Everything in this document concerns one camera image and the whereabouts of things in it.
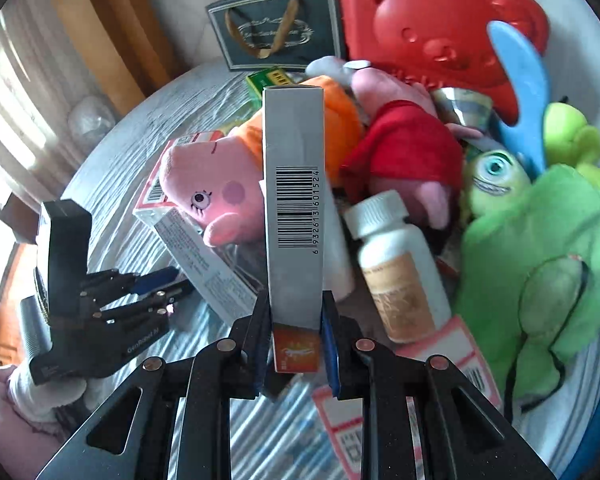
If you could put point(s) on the wooden door frame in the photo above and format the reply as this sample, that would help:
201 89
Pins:
110 20

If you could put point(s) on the white printed medicine box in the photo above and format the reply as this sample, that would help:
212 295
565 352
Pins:
200 265

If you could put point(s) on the green yellow box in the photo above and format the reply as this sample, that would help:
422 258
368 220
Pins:
267 82

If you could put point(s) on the green plush hat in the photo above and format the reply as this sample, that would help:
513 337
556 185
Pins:
530 240

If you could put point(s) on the yellow-green frog plush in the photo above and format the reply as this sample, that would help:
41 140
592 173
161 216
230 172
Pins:
575 130

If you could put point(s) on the clear plastic bag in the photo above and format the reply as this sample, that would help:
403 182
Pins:
90 115

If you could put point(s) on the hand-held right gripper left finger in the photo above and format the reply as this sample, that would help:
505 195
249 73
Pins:
260 350

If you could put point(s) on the green one-eyed monster plush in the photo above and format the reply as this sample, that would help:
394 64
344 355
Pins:
495 175

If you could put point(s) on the red bear suitcase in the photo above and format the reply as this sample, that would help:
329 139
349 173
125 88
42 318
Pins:
430 25

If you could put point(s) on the pig plush orange dress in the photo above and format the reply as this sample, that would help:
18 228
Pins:
205 175

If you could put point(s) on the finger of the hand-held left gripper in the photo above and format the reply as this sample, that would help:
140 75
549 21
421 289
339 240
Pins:
150 280
152 302

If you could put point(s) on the grey box orange end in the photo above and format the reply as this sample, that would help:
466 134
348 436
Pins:
292 185

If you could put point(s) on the pig plush red dress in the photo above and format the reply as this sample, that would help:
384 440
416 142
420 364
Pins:
405 145

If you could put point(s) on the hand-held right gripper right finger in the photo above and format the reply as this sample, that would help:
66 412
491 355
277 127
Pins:
330 355

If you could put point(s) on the blue plastic spoon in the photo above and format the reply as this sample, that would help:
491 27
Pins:
522 85

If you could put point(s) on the light curtain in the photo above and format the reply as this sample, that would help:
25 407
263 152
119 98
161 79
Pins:
25 85

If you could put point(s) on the dark gift box gold ribbon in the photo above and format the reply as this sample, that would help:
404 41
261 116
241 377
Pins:
275 25

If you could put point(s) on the white bottle orange label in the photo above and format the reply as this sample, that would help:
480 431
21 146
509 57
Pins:
405 270

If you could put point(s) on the white plastic bottle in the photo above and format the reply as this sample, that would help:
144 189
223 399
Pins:
337 265

